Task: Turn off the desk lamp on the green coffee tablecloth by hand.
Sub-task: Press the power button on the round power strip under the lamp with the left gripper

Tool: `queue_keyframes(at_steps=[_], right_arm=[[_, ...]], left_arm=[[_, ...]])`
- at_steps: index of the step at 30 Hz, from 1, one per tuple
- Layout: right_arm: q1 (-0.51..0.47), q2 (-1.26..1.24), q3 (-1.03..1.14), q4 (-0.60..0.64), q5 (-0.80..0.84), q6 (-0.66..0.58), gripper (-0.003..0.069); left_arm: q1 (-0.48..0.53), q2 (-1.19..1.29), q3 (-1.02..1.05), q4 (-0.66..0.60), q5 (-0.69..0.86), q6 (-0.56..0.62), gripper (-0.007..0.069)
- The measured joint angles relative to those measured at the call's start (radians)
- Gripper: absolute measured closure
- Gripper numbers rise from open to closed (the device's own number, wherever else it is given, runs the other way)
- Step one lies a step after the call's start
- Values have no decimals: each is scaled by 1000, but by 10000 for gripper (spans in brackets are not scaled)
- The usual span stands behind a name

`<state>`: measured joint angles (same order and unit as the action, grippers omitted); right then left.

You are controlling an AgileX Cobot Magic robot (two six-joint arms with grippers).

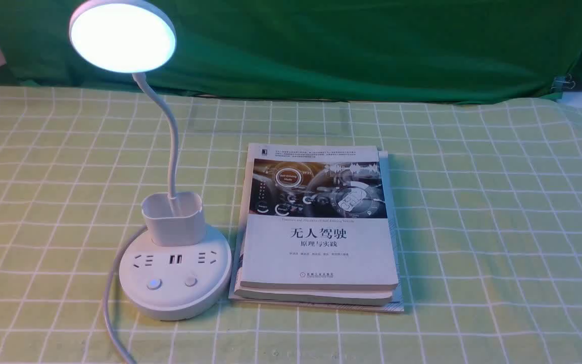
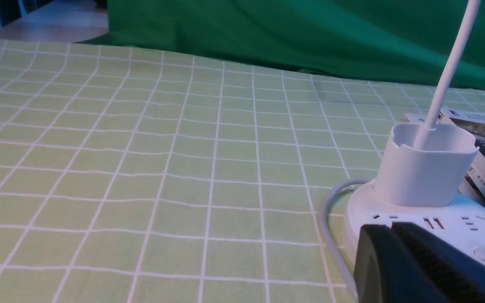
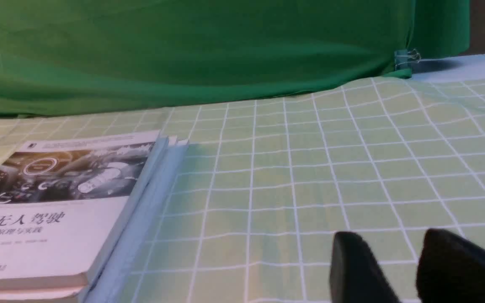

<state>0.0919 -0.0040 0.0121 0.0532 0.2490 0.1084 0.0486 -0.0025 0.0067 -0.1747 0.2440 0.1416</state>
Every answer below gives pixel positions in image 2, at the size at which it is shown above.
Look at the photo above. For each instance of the green checkered tablecloth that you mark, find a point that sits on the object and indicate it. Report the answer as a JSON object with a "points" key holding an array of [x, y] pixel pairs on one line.
{"points": [[130, 175]]}

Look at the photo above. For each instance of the white desk lamp with sockets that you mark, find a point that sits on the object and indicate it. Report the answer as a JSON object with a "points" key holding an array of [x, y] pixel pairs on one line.
{"points": [[419, 176]]}

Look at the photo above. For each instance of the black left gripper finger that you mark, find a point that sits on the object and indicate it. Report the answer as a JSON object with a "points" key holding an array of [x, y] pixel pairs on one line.
{"points": [[405, 263]]}

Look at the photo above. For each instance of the green backdrop cloth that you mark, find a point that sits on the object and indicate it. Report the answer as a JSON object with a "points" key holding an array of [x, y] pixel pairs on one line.
{"points": [[406, 41]]}

